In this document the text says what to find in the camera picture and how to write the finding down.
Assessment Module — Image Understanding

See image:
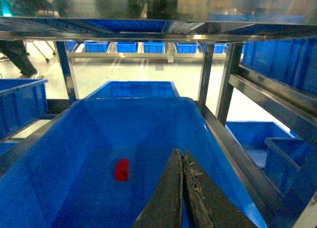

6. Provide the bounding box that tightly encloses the stainless steel shelf rack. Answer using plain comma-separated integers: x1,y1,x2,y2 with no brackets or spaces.
0,16,317,228

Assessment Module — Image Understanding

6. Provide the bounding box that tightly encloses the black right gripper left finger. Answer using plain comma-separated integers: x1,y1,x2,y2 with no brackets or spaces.
133,149,183,228

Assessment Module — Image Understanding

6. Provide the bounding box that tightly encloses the blue crate behind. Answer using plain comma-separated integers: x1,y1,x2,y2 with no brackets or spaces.
84,81,179,99

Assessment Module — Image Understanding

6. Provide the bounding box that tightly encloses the blue crate shelf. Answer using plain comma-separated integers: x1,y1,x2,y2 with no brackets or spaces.
0,79,48,140
0,97,266,228

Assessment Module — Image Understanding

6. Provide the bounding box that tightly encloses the red toy block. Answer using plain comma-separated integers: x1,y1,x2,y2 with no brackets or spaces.
115,158,130,182

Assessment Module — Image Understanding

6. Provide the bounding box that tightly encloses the blue crate upper right shelf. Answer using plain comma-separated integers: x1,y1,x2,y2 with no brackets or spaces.
0,97,266,228

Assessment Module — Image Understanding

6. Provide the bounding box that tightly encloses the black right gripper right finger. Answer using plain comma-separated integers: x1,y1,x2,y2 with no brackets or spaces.
182,150,256,228

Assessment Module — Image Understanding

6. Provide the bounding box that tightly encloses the blue crate upper left shelf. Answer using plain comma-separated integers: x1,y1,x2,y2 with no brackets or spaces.
0,79,48,140

